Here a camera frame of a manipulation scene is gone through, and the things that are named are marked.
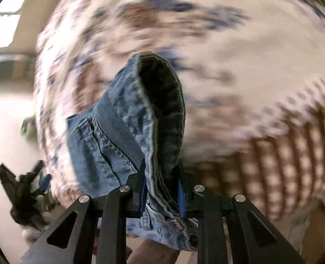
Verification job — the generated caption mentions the window with metal bars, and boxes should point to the window with metal bars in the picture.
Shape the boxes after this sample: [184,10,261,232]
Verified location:
[0,0,39,48]

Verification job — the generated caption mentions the floral printed bed blanket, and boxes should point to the floral printed bed blanket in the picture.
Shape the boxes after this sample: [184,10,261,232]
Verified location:
[33,0,325,222]

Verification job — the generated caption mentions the green plastic bag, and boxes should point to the green plastic bag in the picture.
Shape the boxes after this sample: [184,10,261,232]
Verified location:
[20,117,35,136]

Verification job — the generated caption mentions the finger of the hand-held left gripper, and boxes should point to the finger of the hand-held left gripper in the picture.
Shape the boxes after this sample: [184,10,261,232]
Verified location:
[28,159,52,192]
[0,163,19,191]

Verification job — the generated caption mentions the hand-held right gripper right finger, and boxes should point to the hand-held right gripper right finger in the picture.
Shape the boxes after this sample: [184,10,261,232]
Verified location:
[177,161,306,264]

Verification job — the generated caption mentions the blue denim pants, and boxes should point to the blue denim pants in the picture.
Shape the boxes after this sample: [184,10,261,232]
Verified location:
[66,52,200,252]

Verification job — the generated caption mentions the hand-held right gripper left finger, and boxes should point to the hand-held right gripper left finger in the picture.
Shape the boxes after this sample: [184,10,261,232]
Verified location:
[18,158,148,264]

